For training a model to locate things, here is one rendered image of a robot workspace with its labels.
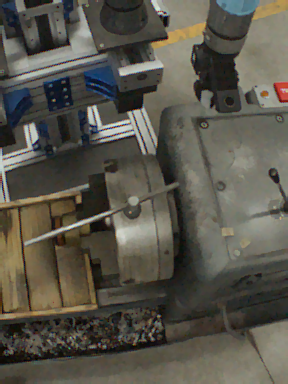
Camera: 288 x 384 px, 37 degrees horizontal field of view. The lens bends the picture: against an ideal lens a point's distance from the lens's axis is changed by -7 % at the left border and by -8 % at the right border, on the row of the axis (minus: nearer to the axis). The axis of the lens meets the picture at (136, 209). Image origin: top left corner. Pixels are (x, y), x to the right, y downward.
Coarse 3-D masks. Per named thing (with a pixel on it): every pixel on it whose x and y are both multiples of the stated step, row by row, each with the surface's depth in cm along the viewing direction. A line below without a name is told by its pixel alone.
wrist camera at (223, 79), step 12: (216, 60) 77; (228, 60) 77; (216, 72) 77; (228, 72) 78; (216, 84) 78; (228, 84) 78; (216, 96) 78; (228, 96) 78; (216, 108) 80; (228, 108) 78; (240, 108) 79
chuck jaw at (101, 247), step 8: (80, 240) 111; (88, 240) 111; (96, 240) 111; (104, 240) 111; (112, 240) 111; (88, 248) 111; (96, 248) 110; (104, 248) 111; (112, 248) 111; (96, 256) 110; (104, 256) 110; (112, 256) 110; (104, 264) 109; (112, 264) 109; (104, 272) 108; (112, 272) 108; (128, 280) 110
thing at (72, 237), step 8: (64, 216) 112; (72, 216) 112; (56, 224) 111; (64, 224) 111; (88, 224) 112; (72, 232) 110; (80, 232) 112; (88, 232) 112; (56, 240) 111; (64, 240) 112; (72, 240) 111
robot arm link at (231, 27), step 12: (216, 0) 64; (228, 0) 62; (240, 0) 62; (252, 0) 62; (216, 12) 66; (228, 12) 64; (240, 12) 64; (252, 12) 65; (216, 24) 68; (228, 24) 67; (240, 24) 66; (228, 36) 69; (240, 36) 70
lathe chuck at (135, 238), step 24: (120, 168) 106; (144, 168) 105; (120, 192) 101; (144, 192) 101; (120, 216) 100; (144, 216) 100; (120, 240) 100; (144, 240) 101; (120, 264) 103; (144, 264) 104
